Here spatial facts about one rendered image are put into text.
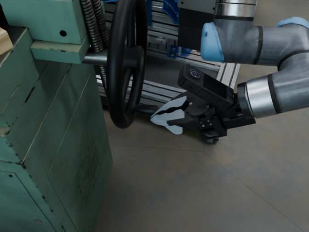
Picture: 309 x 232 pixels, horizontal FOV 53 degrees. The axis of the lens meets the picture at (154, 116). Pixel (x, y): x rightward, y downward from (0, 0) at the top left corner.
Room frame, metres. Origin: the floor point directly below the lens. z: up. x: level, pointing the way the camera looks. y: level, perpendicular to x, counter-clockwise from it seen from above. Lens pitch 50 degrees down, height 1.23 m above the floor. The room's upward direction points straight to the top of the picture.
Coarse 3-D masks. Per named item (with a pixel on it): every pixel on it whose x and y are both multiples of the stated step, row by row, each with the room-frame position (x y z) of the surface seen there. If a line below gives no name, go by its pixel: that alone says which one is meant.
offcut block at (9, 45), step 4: (0, 28) 0.43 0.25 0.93; (0, 32) 0.42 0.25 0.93; (4, 32) 0.42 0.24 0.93; (0, 36) 0.41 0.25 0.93; (4, 36) 0.42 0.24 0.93; (8, 36) 0.42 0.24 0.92; (0, 40) 0.41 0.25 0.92; (4, 40) 0.42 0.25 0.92; (8, 40) 0.42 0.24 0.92; (0, 44) 0.41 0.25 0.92; (4, 44) 0.41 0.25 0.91; (8, 44) 0.42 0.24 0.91; (0, 48) 0.41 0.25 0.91; (4, 48) 0.41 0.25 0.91; (8, 48) 0.42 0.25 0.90; (0, 52) 0.41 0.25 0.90
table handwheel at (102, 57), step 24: (120, 0) 0.48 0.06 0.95; (144, 0) 0.60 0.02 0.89; (120, 24) 0.43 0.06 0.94; (144, 24) 0.62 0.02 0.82; (120, 48) 0.40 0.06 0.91; (144, 48) 0.61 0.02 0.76; (120, 72) 0.38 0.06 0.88; (144, 72) 0.57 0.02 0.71; (120, 96) 0.37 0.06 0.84; (120, 120) 0.36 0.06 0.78
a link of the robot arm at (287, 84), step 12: (288, 60) 0.43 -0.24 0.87; (300, 60) 0.42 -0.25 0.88; (276, 72) 0.41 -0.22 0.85; (288, 72) 0.40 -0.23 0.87; (300, 72) 0.39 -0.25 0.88; (276, 84) 0.38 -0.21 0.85; (288, 84) 0.38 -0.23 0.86; (300, 84) 0.37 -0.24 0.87; (276, 96) 0.37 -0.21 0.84; (288, 96) 0.36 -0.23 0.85; (300, 96) 0.36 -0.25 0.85; (276, 108) 0.36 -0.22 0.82; (288, 108) 0.36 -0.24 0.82; (300, 108) 0.36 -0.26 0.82
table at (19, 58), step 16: (0, 16) 0.52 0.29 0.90; (16, 32) 0.47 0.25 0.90; (16, 48) 0.43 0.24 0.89; (32, 48) 0.46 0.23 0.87; (48, 48) 0.46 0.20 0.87; (64, 48) 0.46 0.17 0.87; (80, 48) 0.46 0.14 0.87; (0, 64) 0.38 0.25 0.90; (16, 64) 0.41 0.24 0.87; (0, 80) 0.36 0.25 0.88; (16, 80) 0.39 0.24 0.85; (0, 96) 0.34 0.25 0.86; (0, 112) 0.33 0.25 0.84
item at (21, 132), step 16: (48, 64) 0.50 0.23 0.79; (64, 64) 0.57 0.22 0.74; (48, 80) 0.48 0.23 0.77; (32, 96) 0.42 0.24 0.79; (48, 96) 0.46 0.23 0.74; (32, 112) 0.40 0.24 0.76; (0, 128) 0.33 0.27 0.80; (16, 128) 0.34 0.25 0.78; (32, 128) 0.38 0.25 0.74; (0, 144) 0.31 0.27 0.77; (16, 144) 0.32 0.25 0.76; (16, 160) 0.31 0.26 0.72
